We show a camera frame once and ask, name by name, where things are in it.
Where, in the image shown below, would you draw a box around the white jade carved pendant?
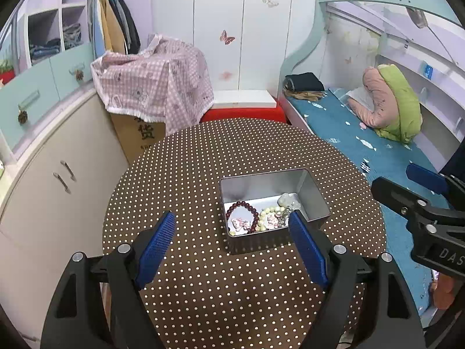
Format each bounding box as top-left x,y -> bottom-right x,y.
278,193 -> 301,211

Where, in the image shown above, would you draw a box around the pink white charm hairclip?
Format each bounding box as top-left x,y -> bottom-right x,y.
228,218 -> 251,233

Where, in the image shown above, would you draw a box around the person's right hand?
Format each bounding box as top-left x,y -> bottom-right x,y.
430,273 -> 455,310

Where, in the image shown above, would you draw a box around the dark hanging jacket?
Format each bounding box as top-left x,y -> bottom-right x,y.
440,140 -> 465,182

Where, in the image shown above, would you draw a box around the blue patterned bed sheet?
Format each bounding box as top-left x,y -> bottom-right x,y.
288,88 -> 448,314

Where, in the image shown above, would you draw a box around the green blanket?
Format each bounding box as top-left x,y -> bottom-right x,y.
375,65 -> 423,144

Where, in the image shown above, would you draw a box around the brown polka dot tablecloth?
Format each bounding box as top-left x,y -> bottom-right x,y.
103,119 -> 386,348

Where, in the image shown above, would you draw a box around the pink pillow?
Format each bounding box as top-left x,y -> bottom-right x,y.
348,67 -> 399,129

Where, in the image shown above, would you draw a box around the silver metal tin box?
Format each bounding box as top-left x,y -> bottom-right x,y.
220,169 -> 330,254

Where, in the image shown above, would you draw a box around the beige curved cabinet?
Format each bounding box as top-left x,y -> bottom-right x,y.
1,95 -> 128,339

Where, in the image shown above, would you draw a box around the cardboard box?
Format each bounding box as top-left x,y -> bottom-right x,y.
110,113 -> 166,163

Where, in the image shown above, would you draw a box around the red stool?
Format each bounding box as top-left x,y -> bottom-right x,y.
200,106 -> 287,123

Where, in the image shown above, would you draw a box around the folded dark clothes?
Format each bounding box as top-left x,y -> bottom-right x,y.
283,72 -> 325,93

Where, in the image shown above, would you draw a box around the white board on stool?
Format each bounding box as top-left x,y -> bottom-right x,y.
211,90 -> 277,110

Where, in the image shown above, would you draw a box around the pink checkered cloth cover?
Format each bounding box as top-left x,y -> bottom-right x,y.
91,35 -> 214,134

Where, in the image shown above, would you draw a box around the teal drawer unit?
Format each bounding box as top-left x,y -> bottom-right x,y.
0,42 -> 94,148

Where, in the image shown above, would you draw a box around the hanging clothes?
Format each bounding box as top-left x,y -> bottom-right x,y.
87,0 -> 141,59

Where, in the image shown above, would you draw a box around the white wardrobe with butterflies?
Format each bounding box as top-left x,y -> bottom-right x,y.
152,0 -> 315,95

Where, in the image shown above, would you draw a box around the purple open shelf unit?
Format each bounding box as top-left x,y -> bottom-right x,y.
1,0 -> 153,75

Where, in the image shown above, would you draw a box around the cream bead bracelet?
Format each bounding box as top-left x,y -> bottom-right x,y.
254,206 -> 292,233

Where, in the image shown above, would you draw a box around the dark red bead bracelet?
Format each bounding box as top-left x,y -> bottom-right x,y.
224,202 -> 261,235

